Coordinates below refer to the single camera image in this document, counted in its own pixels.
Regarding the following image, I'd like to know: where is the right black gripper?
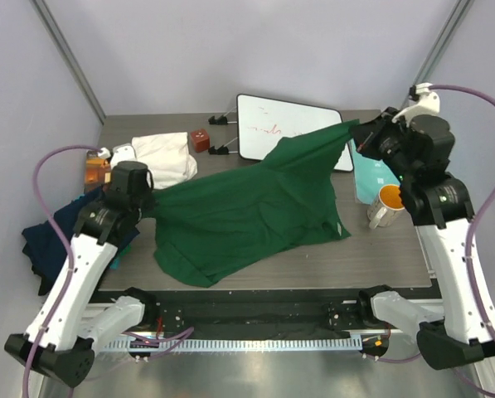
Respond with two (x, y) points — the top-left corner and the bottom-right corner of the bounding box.
(352, 107), (416, 183)

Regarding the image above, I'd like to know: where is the green t-shirt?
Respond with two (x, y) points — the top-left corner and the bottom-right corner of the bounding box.
(148, 120), (358, 288)

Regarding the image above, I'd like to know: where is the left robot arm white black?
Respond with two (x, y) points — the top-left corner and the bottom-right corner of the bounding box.
(4, 161), (158, 388)

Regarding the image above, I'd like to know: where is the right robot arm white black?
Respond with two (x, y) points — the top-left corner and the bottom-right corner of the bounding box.
(350, 108), (495, 370)

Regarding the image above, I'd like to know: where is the brown paperback book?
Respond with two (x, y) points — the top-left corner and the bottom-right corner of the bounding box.
(84, 151), (111, 193)

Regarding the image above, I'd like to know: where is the teal plastic cutting board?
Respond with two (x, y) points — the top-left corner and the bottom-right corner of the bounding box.
(350, 140), (400, 205)

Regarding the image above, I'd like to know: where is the white folded t-shirt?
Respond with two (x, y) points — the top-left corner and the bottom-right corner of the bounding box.
(131, 132), (197, 190)

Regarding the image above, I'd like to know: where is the teal t-shirt under pile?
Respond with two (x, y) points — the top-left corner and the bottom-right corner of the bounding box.
(109, 244), (131, 269)

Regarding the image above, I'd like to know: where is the white mug orange inside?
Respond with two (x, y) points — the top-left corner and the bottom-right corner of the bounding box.
(367, 184), (405, 229)

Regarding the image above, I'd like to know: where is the red brown cube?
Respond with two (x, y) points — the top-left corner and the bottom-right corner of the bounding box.
(190, 129), (211, 153)

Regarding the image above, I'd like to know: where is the whiteboard black stand foot near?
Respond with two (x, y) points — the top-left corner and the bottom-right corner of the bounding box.
(207, 138), (238, 156)

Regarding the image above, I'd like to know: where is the whiteboard black stand foot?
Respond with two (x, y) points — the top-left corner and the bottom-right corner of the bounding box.
(207, 108), (237, 125)
(207, 138), (238, 156)

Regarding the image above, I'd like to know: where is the navy blue t-shirt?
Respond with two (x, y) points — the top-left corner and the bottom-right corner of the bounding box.
(22, 188), (140, 287)

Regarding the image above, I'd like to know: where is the whiteboard black stand foot far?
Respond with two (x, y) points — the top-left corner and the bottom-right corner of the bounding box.
(207, 108), (237, 125)

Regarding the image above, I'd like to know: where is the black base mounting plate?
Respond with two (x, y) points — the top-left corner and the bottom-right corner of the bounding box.
(151, 289), (391, 330)

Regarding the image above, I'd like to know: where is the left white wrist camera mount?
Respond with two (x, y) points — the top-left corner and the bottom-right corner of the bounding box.
(97, 143), (137, 168)

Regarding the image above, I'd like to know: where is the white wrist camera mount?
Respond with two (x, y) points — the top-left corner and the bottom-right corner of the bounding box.
(97, 143), (137, 168)
(391, 83), (440, 126)

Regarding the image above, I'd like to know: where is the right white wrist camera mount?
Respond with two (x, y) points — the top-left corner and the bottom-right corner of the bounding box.
(391, 83), (440, 126)

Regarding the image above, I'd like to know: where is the white whiteboard with black frame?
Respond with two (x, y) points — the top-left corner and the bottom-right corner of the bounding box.
(236, 94), (342, 161)

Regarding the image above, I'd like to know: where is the perforated metal rail strip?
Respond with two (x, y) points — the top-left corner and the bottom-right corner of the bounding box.
(102, 335), (362, 353)

